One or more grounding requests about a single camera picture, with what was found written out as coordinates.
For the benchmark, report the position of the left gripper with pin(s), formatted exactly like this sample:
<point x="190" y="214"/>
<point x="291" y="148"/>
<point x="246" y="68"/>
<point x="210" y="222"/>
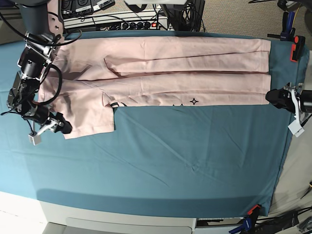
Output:
<point x="292" y="98"/>

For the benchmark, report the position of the orange black clamp bottom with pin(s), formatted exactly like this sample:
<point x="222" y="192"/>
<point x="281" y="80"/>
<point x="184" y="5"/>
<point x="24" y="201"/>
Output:
<point x="255" y="208"/>

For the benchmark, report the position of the teal table cloth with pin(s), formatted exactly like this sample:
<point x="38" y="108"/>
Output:
<point x="196" y="162"/>

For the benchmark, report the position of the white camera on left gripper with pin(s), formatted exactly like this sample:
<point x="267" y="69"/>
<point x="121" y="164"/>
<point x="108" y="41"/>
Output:
<point x="296" y="129"/>

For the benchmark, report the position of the blue clamp top right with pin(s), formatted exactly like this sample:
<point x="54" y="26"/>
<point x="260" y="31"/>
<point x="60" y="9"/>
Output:
<point x="288" y="31"/>

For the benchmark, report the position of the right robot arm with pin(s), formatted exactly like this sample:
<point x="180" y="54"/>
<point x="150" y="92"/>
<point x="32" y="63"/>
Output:
<point x="43" y="38"/>

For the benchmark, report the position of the orange black clamp top right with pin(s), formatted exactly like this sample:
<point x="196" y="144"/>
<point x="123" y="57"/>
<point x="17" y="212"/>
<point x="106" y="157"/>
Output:
<point x="297" y="48"/>

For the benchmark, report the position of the pink T-shirt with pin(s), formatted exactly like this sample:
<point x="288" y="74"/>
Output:
<point x="101" y="74"/>

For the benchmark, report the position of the blue clamp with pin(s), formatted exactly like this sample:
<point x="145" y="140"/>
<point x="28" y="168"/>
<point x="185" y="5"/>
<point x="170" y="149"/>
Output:
<point x="288" y="31"/>
<point x="247" y="225"/>

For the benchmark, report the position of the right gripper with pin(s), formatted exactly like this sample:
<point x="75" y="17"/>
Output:
<point x="48" y="120"/>

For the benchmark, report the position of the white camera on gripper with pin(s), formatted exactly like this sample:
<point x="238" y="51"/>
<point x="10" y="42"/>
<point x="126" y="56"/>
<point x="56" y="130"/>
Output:
<point x="34" y="138"/>
<point x="296" y="129"/>

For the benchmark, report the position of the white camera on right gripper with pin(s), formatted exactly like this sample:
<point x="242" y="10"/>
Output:
<point x="34" y="138"/>

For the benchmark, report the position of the blue clamp bottom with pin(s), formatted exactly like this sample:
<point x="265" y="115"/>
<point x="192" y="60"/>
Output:
<point x="247" y="225"/>

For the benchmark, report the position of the orange black clamp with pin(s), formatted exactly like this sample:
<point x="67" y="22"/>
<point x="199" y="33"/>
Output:
<point x="297" y="48"/>
<point x="255" y="208"/>

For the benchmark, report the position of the white power strip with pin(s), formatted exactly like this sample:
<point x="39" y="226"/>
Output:
<point x="119" y="21"/>

